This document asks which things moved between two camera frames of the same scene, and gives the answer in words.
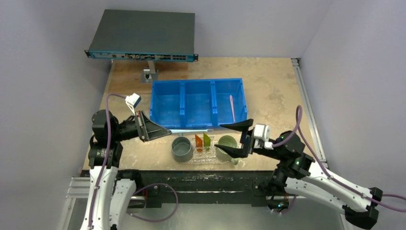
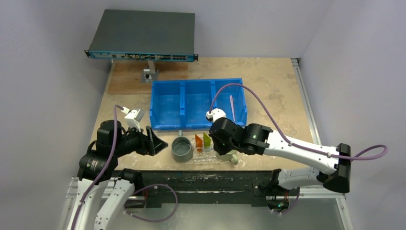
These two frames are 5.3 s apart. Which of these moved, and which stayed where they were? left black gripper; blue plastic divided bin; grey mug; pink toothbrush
Moved: left black gripper
Stayed: grey mug; blue plastic divided bin; pink toothbrush
